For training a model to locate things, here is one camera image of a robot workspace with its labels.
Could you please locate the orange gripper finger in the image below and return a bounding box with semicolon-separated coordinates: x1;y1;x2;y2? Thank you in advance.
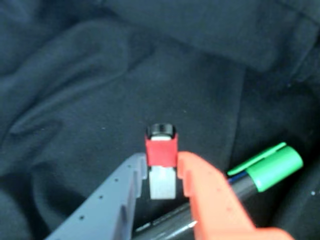
176;150;295;240

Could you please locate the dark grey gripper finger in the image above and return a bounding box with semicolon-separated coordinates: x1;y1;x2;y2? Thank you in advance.
46;153;148;240

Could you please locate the red black usb stick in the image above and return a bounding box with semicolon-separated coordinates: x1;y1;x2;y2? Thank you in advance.
145;123;179;201

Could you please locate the black fabric bag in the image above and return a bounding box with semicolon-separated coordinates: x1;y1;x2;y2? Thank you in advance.
0;0;320;240

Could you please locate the black marker with green cap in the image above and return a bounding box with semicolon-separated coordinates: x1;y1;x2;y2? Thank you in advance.
134;142;305;240

